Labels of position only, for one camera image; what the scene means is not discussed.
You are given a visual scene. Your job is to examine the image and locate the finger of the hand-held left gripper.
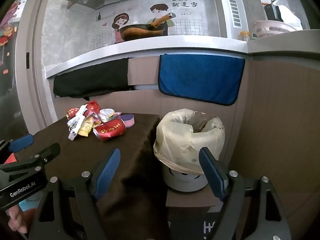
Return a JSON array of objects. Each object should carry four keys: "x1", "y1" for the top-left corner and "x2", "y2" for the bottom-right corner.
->
[
  {"x1": 0, "y1": 134, "x2": 34, "y2": 154},
  {"x1": 0, "y1": 143, "x2": 61, "y2": 174}
]

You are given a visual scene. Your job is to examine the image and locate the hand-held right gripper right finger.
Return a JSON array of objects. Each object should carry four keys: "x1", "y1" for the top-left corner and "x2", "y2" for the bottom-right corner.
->
[{"x1": 199, "y1": 147, "x2": 293, "y2": 240}]

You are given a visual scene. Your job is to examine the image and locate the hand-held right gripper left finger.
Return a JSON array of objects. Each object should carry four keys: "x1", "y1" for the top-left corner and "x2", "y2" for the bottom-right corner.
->
[{"x1": 29, "y1": 147, "x2": 122, "y2": 240}]

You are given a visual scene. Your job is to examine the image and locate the white trash bin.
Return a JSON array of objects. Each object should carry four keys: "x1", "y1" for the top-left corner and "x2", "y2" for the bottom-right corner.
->
[{"x1": 161, "y1": 164, "x2": 209, "y2": 193}]

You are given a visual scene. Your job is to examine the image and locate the white blue wrapper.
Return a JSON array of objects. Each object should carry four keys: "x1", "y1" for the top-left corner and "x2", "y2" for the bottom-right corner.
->
[{"x1": 67, "y1": 105, "x2": 87, "y2": 140}]

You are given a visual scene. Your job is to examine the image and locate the person's left hand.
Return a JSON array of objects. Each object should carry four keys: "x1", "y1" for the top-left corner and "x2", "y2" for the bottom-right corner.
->
[{"x1": 6, "y1": 204, "x2": 28, "y2": 233}]

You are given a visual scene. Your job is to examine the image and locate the brown tablecloth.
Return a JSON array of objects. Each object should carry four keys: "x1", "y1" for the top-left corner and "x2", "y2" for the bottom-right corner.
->
[{"x1": 15, "y1": 112, "x2": 162, "y2": 240}]

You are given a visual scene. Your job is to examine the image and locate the brown low stool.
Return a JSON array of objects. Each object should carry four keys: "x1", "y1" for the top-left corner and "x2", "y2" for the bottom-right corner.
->
[{"x1": 166, "y1": 185, "x2": 218, "y2": 208}]

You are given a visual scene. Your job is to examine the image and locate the large red drink can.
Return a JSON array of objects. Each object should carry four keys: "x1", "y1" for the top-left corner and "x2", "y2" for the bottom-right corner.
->
[{"x1": 93, "y1": 118, "x2": 126, "y2": 140}]

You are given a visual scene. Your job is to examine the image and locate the white jelly cup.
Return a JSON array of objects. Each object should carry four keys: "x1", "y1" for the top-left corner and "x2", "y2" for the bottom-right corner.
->
[{"x1": 99, "y1": 108, "x2": 115, "y2": 123}]

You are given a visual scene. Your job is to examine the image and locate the dark printed floor mat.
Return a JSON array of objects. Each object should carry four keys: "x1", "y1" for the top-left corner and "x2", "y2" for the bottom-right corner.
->
[{"x1": 167, "y1": 212, "x2": 220, "y2": 240}]

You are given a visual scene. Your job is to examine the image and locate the beige kitchen cabinet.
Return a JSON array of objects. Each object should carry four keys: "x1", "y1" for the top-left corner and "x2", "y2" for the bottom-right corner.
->
[{"x1": 54, "y1": 52, "x2": 320, "y2": 220}]

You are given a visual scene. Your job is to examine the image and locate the black cloth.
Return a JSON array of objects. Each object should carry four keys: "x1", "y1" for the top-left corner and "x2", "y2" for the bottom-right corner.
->
[{"x1": 53, "y1": 57, "x2": 130, "y2": 98}]

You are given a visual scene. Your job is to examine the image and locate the blue towel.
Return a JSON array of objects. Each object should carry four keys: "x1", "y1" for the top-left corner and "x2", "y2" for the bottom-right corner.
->
[{"x1": 157, "y1": 54, "x2": 246, "y2": 106}]

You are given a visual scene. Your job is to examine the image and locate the red decorative door stickers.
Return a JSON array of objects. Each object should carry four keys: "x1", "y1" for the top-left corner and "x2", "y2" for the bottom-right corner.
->
[{"x1": 0, "y1": 0, "x2": 28, "y2": 55}]

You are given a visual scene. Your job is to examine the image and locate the white dish basket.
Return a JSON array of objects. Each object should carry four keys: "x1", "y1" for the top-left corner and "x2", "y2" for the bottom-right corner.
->
[{"x1": 254, "y1": 20, "x2": 298, "y2": 39}]

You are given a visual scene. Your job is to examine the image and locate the white vent grille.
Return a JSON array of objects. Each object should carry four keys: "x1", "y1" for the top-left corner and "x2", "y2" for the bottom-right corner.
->
[{"x1": 227, "y1": 0, "x2": 243, "y2": 28}]

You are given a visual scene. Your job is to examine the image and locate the black knife block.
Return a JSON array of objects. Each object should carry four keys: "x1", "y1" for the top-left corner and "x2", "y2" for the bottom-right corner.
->
[{"x1": 264, "y1": 0, "x2": 284, "y2": 22}]

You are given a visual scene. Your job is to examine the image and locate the black wok with wooden handle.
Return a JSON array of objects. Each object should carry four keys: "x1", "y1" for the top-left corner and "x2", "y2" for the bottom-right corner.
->
[{"x1": 120, "y1": 12, "x2": 177, "y2": 42}]

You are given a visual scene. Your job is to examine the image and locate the cartoon wall poster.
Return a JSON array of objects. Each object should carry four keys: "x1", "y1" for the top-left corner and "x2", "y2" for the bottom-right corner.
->
[{"x1": 110, "y1": 0, "x2": 200, "y2": 44}]

